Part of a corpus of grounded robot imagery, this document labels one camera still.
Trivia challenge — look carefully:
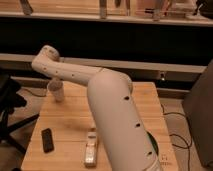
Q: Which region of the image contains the black office chair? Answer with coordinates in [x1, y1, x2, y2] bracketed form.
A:
[0, 70, 39, 154]

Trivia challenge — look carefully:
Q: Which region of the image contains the white ceramic cup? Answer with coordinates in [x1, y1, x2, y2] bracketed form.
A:
[47, 79, 64, 102]

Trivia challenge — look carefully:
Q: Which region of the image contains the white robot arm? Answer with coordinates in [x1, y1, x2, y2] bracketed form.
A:
[31, 45, 163, 171]

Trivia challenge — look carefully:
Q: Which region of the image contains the black cable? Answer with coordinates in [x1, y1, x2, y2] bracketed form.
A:
[161, 103, 193, 171]

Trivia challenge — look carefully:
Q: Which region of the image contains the dark cabinet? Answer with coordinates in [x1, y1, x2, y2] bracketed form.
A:
[182, 59, 213, 170]

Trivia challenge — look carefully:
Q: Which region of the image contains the dark green round base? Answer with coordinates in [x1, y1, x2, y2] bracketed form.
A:
[147, 131, 159, 155]

